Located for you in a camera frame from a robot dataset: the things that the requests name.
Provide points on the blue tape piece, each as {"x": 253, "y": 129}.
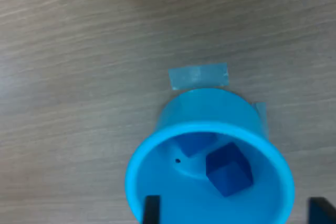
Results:
{"x": 198, "y": 75}

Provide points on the blue cube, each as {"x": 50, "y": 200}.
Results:
{"x": 195, "y": 144}
{"x": 228, "y": 171}

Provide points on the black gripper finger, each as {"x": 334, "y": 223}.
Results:
{"x": 321, "y": 212}
{"x": 151, "y": 210}

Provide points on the blue plastic cup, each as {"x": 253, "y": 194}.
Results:
{"x": 210, "y": 111}

